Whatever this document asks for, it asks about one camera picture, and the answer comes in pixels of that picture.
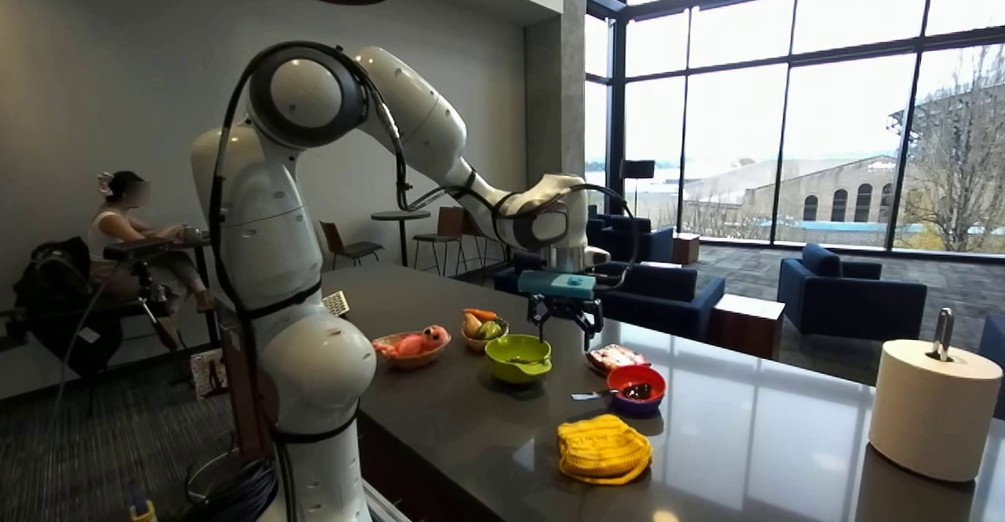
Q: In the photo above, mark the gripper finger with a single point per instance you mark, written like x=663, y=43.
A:
x=539, y=330
x=590, y=335

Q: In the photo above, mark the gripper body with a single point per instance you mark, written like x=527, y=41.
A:
x=565, y=307

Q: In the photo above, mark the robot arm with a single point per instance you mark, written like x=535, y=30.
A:
x=271, y=216

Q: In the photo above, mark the yellow knitted towel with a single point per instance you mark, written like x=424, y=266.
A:
x=603, y=450

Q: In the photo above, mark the paper towel roll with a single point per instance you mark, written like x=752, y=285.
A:
x=930, y=416

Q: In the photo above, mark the paper towel holder rod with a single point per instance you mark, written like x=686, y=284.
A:
x=943, y=334

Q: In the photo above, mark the green bowl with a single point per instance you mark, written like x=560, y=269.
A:
x=517, y=363

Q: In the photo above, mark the green toy vegetable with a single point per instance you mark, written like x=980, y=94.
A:
x=490, y=330

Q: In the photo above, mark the silver spoon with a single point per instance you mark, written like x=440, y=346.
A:
x=590, y=395

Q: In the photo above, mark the toy carrot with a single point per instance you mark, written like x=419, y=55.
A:
x=480, y=314

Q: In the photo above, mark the red bowl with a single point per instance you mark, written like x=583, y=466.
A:
x=636, y=385

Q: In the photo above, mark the toy pear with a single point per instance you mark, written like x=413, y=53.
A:
x=471, y=326

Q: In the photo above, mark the purple bowl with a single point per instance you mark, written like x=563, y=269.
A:
x=636, y=408

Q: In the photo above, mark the blue sofa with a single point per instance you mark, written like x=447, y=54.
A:
x=667, y=290

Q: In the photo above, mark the row of blue armchairs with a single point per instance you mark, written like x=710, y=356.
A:
x=628, y=235

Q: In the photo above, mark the pink toy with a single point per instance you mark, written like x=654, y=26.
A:
x=412, y=343

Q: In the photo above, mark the wooden side table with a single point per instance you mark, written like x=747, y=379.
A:
x=746, y=322
x=686, y=249

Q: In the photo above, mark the row of bar stools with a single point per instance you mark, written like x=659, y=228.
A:
x=444, y=231

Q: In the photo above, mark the floor lamp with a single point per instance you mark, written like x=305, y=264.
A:
x=637, y=170

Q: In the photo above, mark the round high table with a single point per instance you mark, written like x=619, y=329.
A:
x=401, y=216

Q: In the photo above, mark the white grid card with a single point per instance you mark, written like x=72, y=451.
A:
x=336, y=303

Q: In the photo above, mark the brown chair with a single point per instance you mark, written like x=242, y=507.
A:
x=345, y=247

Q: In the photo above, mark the blue armchair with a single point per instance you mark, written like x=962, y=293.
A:
x=848, y=294
x=994, y=357

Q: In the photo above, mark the printed box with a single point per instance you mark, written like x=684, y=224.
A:
x=208, y=374

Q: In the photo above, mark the person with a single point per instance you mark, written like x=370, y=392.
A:
x=118, y=228

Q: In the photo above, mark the yellow and blue tool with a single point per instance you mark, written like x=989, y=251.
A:
x=142, y=510

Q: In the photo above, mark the black backpack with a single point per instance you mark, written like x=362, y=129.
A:
x=53, y=275

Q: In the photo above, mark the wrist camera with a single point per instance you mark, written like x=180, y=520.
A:
x=553, y=284

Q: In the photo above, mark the window wall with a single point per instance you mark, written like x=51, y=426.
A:
x=785, y=98

